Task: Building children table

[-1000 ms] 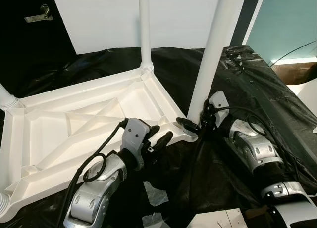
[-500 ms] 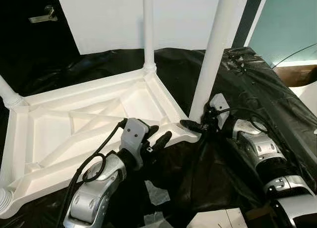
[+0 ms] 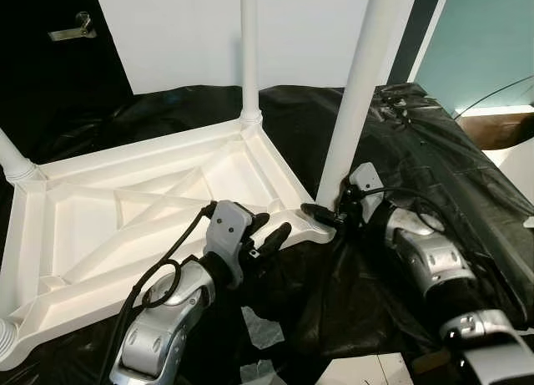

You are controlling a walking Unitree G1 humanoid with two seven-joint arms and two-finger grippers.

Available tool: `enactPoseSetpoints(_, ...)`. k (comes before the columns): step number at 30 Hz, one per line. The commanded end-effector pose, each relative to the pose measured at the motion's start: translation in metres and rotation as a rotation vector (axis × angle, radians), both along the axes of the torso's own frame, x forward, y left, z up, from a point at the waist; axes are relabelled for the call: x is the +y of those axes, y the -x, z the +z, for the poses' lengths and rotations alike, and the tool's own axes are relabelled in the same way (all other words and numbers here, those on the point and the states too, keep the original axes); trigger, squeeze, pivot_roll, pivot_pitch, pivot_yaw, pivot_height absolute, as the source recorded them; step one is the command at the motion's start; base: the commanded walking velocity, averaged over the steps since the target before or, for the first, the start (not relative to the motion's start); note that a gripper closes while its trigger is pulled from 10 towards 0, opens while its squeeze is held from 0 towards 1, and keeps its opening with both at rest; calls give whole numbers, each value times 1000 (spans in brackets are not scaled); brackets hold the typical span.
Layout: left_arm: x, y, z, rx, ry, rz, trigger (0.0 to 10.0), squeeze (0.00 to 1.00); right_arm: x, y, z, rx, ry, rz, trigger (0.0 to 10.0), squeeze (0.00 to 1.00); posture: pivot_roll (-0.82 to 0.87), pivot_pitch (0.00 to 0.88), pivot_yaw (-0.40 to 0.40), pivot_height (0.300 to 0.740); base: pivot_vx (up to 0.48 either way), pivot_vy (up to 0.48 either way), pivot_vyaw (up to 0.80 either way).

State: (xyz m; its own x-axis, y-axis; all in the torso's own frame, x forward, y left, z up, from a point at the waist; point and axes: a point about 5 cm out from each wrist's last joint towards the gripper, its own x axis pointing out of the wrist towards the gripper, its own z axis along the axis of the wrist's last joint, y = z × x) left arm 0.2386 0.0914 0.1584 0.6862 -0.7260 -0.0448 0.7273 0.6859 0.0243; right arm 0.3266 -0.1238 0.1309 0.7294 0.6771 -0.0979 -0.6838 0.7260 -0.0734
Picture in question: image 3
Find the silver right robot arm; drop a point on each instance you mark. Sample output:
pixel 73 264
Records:
pixel 425 251

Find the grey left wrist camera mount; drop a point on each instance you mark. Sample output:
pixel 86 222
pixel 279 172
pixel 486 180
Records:
pixel 227 226

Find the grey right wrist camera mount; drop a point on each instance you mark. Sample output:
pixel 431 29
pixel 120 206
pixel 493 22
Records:
pixel 365 178

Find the dark door frame post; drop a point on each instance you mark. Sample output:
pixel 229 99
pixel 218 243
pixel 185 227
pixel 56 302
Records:
pixel 423 26

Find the teal glass panel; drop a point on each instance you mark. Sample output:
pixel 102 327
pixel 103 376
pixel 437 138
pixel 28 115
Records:
pixel 492 34

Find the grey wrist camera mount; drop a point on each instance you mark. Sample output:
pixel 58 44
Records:
pixel 365 178
pixel 227 226

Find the black plastic sheet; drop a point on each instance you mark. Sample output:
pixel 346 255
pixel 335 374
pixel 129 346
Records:
pixel 484 201

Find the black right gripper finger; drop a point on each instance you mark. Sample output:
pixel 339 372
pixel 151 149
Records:
pixel 317 214

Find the black door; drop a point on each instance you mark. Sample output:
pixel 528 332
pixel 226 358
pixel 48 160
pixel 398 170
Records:
pixel 42 68

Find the brown wooden table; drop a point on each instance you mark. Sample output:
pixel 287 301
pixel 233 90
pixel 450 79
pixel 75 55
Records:
pixel 496 130

